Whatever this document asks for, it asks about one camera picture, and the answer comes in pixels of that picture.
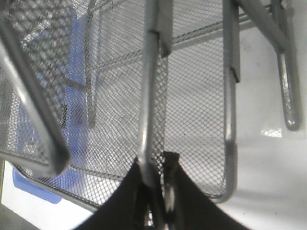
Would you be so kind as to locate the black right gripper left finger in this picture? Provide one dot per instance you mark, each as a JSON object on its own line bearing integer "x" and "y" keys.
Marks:
{"x": 127, "y": 208}

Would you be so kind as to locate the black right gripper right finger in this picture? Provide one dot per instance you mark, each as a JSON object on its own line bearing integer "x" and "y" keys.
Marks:
{"x": 187, "y": 207}

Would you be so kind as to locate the blue plastic tray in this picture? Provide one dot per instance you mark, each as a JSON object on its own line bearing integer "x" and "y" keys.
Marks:
{"x": 69, "y": 90}

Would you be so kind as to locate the silver mesh rack frame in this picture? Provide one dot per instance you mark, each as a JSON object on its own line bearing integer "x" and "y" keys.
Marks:
{"x": 275, "y": 48}

